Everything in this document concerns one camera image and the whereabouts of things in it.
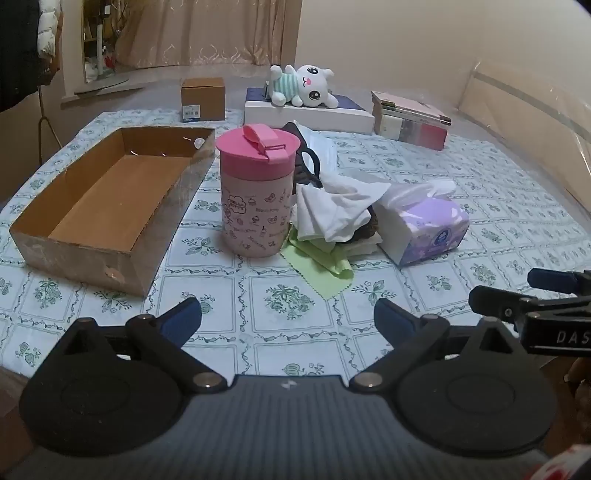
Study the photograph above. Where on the red patterned white clothing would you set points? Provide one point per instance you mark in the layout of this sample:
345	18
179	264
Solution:
568	466

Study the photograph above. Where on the black puffer jacket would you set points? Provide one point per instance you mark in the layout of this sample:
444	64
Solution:
18	55

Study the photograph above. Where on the cardboard tray box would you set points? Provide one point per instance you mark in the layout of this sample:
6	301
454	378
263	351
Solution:
92	194

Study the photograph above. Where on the white spine book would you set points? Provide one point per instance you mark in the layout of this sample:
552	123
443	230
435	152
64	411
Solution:
390	125

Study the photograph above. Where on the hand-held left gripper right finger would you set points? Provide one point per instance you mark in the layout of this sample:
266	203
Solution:
391	318

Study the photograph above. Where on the white pedestal fan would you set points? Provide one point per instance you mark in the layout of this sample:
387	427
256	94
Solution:
99	46

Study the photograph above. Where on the light green cloth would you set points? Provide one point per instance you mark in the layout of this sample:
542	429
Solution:
318	267

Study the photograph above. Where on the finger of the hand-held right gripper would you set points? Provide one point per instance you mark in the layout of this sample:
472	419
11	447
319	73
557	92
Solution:
549	278
489	300

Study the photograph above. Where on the red spine book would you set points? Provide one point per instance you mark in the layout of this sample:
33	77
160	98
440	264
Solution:
434	137

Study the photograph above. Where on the white plush toy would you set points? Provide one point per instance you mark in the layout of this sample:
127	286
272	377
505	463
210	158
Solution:
309	85

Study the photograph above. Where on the white and blue flat box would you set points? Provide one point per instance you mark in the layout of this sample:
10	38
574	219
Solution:
314	120

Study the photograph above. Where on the purple tissue pack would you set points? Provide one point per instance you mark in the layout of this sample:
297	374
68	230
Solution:
434	230

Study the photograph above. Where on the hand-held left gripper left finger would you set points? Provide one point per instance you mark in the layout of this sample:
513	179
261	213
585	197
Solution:
182	318

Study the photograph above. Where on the grey spine book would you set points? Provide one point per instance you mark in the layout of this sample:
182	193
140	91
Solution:
410	131

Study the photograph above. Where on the dark grey cloth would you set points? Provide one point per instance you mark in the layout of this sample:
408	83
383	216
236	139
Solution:
304	173

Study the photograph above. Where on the plastic-wrapped beige board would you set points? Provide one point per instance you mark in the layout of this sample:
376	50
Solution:
521	106

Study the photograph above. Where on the white paper towel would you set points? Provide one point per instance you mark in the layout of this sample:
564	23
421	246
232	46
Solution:
332	203

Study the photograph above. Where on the clear plastic bag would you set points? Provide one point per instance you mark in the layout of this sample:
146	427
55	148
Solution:
323	147

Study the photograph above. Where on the red and white packet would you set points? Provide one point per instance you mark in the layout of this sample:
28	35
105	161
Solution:
110	60

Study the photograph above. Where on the beige curtain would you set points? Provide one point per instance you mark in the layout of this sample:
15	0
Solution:
207	32

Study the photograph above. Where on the white puffer jacket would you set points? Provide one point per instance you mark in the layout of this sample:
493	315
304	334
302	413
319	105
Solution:
48	27

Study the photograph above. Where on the pink lidded cup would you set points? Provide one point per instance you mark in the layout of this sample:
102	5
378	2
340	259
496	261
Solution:
254	207

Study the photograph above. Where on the small closed cardboard box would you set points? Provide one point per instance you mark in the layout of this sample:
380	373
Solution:
203	97

